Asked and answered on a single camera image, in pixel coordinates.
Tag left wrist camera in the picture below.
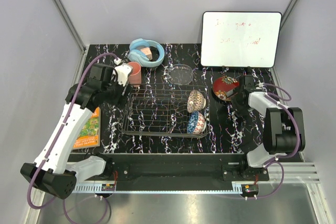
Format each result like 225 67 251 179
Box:
88 63 113 86

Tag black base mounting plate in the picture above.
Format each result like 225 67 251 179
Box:
84 153 269 182

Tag beige patterned bowl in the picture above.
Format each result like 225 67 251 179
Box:
187 90 206 113

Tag pink plastic cup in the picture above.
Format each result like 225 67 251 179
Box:
128 62 142 87

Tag blue triangle pattern bowl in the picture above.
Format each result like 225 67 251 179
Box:
187 111 206 134

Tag white dry-erase board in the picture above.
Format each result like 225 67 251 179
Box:
201 11 282 68

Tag orange treehouse book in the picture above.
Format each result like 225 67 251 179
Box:
73 108 101 150

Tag light blue headphones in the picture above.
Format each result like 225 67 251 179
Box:
128 38 165 68

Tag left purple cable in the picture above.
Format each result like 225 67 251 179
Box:
27 52 121 223

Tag pink wooden block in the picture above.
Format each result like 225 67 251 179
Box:
140 47 153 61

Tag clear glass bowl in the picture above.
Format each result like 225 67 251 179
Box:
167 64 194 85

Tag black wire dish rack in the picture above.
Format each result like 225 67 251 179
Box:
119 83 210 138

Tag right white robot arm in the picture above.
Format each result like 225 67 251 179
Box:
231 89 306 180

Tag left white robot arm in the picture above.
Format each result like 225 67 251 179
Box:
20 63 132 199

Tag red floral lacquer bowl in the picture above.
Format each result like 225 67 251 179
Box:
212 76 239 101

